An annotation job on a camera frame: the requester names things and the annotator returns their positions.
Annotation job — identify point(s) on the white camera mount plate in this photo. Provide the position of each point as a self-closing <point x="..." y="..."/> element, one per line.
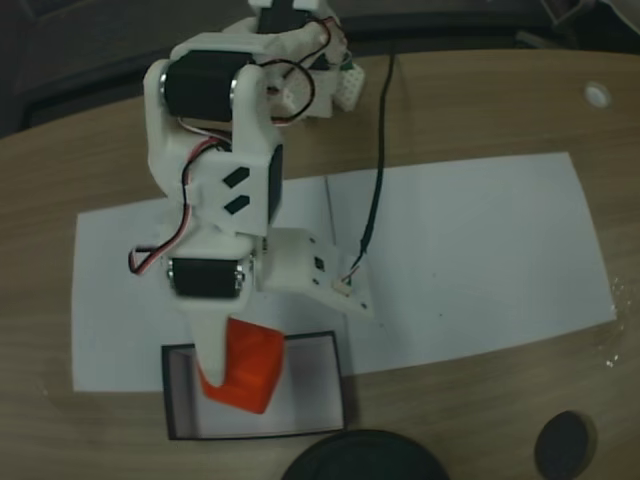
<point x="305" y="270"/>

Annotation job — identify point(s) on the dark brown open box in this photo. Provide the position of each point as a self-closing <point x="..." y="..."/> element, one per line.
<point x="310" y="390"/>

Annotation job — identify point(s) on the large black round object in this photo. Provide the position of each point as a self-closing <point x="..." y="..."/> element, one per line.
<point x="365" y="457"/>

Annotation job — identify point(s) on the large white paper sheet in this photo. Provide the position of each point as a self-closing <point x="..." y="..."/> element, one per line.
<point x="475" y="260"/>

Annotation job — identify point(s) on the white round table grommet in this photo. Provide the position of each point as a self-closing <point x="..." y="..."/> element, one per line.
<point x="596" y="94"/>

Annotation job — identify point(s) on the orange cube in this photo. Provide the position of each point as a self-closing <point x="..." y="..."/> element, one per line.
<point x="252" y="370"/>

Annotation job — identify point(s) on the small black round disc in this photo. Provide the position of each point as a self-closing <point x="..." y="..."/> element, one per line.
<point x="565" y="442"/>

